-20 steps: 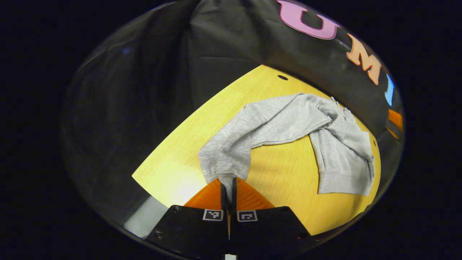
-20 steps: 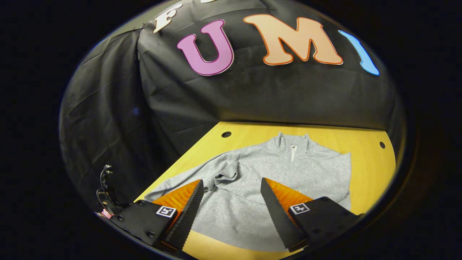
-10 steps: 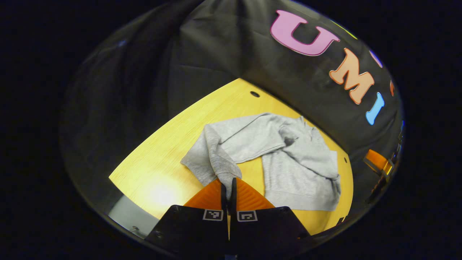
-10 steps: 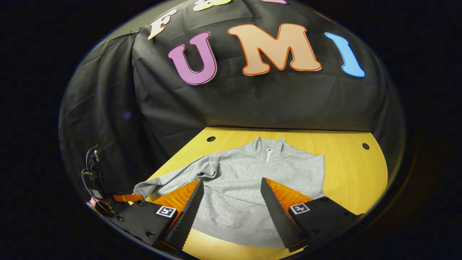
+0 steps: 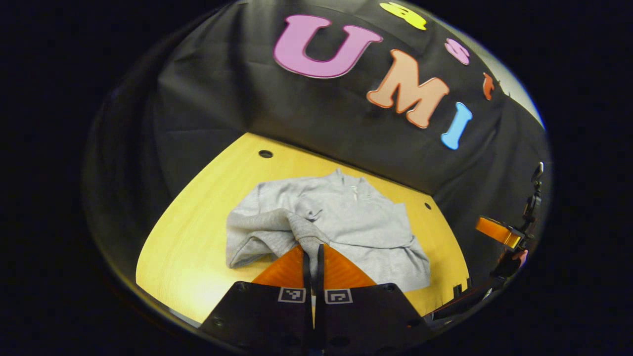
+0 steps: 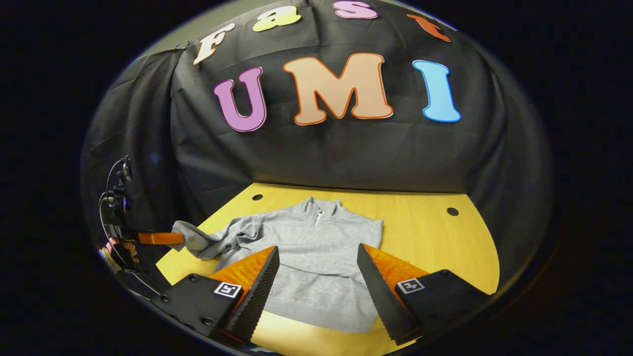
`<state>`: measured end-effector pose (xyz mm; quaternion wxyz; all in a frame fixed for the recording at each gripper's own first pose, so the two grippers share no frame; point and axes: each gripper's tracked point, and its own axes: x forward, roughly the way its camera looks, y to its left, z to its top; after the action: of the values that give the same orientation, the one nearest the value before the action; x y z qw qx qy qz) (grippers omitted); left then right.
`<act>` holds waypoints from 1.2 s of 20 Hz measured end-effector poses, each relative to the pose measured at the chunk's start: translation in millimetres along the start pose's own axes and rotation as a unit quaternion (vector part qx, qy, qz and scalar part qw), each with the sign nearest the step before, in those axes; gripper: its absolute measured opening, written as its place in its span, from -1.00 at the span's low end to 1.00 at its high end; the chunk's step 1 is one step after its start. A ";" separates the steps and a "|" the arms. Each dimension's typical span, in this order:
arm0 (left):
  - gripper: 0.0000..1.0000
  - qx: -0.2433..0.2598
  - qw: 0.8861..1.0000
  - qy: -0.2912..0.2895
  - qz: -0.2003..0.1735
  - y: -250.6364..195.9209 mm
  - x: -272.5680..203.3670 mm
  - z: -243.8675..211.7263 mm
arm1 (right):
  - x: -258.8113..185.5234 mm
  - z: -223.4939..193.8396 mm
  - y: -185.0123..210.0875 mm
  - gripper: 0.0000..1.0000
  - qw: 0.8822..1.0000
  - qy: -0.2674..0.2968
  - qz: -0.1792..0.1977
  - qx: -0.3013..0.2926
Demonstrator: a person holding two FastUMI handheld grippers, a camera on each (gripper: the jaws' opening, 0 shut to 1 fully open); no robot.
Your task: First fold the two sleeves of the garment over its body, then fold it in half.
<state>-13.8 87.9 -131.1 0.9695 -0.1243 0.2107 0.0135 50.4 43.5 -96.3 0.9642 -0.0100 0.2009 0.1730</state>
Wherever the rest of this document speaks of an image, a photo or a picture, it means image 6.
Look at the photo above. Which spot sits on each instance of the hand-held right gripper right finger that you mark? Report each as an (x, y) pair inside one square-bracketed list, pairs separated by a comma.
[(378, 291)]

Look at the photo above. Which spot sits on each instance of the grey zip-neck sweatshirt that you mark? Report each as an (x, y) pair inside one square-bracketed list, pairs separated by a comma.
[(316, 262)]

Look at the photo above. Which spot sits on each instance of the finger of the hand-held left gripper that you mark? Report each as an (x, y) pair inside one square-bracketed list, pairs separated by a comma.
[(160, 239)]

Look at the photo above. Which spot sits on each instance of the black backdrop cloth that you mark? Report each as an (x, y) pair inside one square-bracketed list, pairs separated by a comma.
[(346, 158)]

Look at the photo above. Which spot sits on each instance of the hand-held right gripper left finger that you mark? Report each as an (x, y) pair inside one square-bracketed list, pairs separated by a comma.
[(259, 296)]

